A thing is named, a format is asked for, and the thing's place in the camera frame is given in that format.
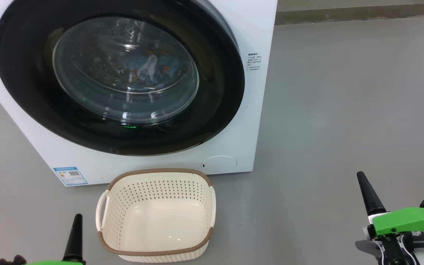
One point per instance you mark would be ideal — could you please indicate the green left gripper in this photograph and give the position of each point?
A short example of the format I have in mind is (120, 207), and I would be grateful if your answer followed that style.
(53, 263)

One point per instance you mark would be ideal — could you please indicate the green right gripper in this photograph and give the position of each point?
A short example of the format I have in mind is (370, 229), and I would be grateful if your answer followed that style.
(407, 221)

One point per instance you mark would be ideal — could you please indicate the black round glass washer door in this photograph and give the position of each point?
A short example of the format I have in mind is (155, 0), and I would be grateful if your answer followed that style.
(24, 73)

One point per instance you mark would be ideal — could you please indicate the white sock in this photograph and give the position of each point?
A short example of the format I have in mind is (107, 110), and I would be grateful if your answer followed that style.
(146, 68)

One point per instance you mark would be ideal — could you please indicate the blue cartoon print garment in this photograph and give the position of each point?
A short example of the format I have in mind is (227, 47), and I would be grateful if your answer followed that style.
(168, 64)

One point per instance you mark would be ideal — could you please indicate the cream perforated laundry basket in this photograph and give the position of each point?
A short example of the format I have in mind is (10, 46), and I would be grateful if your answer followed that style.
(156, 221)

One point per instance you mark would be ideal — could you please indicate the white front-load washing machine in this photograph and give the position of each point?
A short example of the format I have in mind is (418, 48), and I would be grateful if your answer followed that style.
(260, 110)

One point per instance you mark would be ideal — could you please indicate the blue energy label sticker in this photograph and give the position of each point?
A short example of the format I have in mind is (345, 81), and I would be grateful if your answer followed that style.
(70, 176)

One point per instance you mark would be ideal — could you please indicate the round white filter cover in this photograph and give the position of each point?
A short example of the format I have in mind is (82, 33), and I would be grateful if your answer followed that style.
(219, 164)

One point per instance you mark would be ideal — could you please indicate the black printed text label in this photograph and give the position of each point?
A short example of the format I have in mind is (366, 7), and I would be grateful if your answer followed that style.
(254, 61)

